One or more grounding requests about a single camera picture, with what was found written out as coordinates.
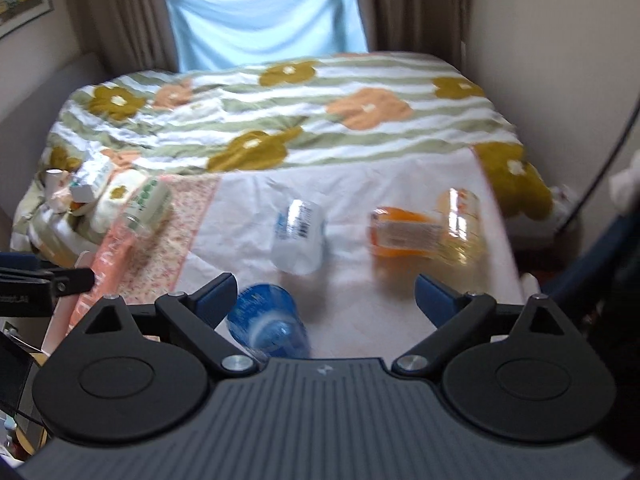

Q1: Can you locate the white cloth sheet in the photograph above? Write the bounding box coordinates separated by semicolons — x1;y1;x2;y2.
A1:
187;144;526;361

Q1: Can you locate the clear plastic cup white label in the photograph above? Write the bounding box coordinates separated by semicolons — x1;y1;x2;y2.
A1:
270;199;327;275

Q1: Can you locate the dark blue cloth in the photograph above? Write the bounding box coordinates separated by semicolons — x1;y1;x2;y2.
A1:
540;209;640;321

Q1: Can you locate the flower striped blanket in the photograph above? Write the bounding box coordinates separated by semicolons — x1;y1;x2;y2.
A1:
11;52;555;241

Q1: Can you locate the green label bottle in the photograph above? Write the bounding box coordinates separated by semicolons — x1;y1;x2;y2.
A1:
119;176;174;234

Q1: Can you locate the white crumpled tissue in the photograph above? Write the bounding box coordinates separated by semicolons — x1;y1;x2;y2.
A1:
608;152;640;212

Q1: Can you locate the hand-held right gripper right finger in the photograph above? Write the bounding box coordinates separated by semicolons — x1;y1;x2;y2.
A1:
391;274;557;376

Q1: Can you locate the white small carton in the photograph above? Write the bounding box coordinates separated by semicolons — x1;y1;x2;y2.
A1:
69;152;119;204

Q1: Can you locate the pink long box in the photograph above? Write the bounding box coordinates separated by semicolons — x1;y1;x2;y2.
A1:
67;219;137;333

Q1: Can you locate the grey headboard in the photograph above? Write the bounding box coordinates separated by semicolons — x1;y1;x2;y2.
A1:
0;51;108;216

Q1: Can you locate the pink small-flowered cloth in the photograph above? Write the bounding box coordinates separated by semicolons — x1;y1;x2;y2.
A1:
102;172;223;306

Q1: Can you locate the clear yellowish plastic cup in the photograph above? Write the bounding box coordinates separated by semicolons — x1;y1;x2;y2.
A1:
434;188;484;267

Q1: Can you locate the black cable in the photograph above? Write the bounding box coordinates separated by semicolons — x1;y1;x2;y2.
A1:
555;107;640;233

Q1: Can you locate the blue plastic cup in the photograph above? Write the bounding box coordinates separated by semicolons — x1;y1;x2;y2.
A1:
227;283;312;361

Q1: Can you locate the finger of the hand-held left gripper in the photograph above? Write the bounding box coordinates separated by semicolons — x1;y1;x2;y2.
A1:
50;267;96;297

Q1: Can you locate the light blue cloth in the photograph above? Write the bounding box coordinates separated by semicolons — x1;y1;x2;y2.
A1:
162;0;370;73

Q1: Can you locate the orange plastic bottle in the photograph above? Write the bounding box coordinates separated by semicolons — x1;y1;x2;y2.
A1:
369;206;447;260

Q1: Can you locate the brown curtain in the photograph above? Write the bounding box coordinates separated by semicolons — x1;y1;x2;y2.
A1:
352;0;471;68
60;0;182;73

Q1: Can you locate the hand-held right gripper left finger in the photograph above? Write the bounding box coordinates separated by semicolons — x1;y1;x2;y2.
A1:
82;272;254;375

